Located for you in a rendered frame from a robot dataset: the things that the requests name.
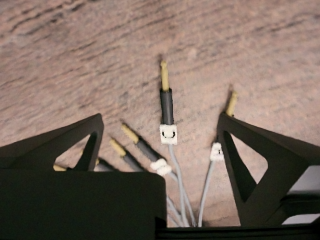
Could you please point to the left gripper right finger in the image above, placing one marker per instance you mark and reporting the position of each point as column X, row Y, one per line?
column 293, row 171

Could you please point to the black jack plug with tag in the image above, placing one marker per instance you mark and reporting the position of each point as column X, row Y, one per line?
column 129, row 157
column 168, row 130
column 160, row 164
column 62, row 167
column 216, row 150
column 105, row 165

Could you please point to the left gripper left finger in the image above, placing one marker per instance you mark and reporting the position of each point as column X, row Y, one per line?
column 40, row 151

